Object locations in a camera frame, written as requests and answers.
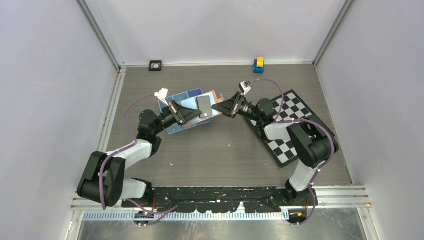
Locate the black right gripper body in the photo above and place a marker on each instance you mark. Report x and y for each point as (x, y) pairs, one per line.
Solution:
(241, 105)

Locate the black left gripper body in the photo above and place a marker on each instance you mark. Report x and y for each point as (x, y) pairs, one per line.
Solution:
(172, 107)

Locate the grey silver card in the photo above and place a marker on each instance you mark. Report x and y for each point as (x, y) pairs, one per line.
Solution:
(204, 105)

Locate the orange leather card holder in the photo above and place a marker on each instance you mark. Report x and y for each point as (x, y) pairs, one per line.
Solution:
(191, 103)

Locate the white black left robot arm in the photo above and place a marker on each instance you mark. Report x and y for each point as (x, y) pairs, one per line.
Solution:
(103, 180)

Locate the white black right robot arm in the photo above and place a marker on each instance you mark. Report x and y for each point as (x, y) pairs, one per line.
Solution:
(313, 142)

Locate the blue purple drawer organizer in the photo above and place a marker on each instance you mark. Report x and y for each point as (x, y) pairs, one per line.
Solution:
(175, 128)

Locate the small black square box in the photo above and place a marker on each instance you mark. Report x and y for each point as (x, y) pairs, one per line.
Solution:
(155, 65)

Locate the blue yellow toy block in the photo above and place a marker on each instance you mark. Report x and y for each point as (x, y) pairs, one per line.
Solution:
(259, 65)

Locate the black white chessboard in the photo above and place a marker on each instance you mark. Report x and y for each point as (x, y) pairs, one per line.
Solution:
(288, 106)

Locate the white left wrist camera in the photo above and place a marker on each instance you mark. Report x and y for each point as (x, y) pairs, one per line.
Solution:
(161, 95)

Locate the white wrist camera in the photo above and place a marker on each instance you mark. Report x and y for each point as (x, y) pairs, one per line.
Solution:
(161, 95)
(245, 87)

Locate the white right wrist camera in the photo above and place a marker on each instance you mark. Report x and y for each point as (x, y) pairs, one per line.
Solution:
(245, 87)

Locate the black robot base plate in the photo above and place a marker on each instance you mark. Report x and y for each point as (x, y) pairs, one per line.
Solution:
(220, 200)

